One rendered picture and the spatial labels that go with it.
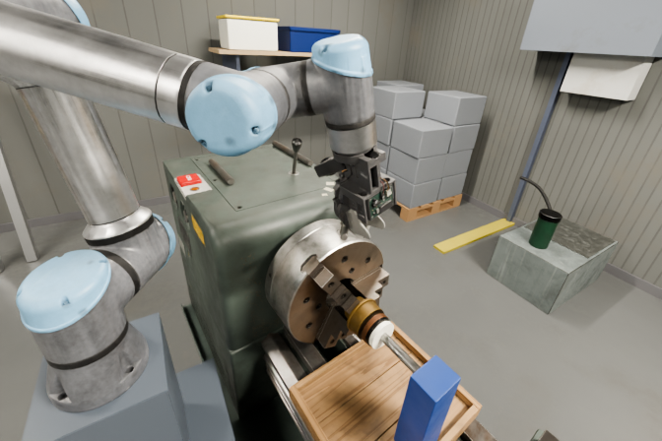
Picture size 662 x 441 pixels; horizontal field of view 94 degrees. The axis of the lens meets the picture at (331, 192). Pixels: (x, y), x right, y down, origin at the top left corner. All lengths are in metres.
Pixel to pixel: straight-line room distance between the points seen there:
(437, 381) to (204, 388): 0.68
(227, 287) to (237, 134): 0.59
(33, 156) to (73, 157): 3.01
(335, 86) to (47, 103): 0.43
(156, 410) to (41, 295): 0.29
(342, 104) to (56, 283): 0.50
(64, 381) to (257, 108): 0.56
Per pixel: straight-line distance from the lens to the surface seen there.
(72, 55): 0.40
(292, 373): 0.96
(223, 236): 0.78
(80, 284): 0.61
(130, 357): 0.72
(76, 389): 0.72
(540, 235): 2.70
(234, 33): 2.94
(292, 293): 0.74
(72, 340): 0.64
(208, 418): 1.07
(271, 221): 0.81
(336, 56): 0.41
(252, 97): 0.30
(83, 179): 0.65
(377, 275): 0.87
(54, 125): 0.64
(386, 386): 0.94
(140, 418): 0.75
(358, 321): 0.76
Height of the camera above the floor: 1.67
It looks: 26 degrees down
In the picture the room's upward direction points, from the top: 3 degrees clockwise
